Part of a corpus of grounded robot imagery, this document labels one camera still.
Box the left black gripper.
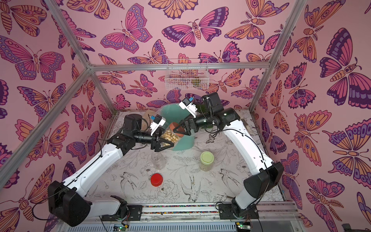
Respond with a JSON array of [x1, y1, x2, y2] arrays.
[[133, 128, 174, 154]]

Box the brown-lid peanut jar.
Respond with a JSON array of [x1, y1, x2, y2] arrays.
[[161, 128, 181, 146]]

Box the clear jar of peanuts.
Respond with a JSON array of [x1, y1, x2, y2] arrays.
[[151, 152, 166, 170]]

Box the red jar lid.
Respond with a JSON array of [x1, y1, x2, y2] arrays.
[[150, 173, 163, 187]]

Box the brown jar lid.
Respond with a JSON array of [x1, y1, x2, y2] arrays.
[[169, 122, 185, 137]]

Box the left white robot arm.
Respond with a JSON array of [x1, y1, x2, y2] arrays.
[[48, 114, 174, 227]]

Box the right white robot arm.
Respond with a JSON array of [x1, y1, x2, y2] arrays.
[[174, 92, 284, 218]]

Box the teal plastic trash bin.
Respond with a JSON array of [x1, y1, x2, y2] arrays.
[[159, 103, 198, 151]]

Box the green-lid peanut jar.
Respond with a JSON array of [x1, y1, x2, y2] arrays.
[[200, 151, 214, 172]]

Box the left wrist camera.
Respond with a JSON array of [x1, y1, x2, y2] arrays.
[[150, 115, 166, 135]]

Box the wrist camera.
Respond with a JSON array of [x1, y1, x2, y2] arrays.
[[150, 115, 166, 135], [179, 97, 197, 118]]

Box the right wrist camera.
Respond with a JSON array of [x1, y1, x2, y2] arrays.
[[179, 97, 197, 118]]

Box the white wire basket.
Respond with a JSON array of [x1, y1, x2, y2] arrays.
[[164, 59, 210, 91]]

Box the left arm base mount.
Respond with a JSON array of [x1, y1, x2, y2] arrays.
[[101, 199, 143, 221]]

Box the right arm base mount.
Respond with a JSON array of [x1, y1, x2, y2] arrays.
[[215, 203, 259, 220]]

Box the aluminium front rail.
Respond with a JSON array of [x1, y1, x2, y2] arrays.
[[62, 201, 299, 224]]

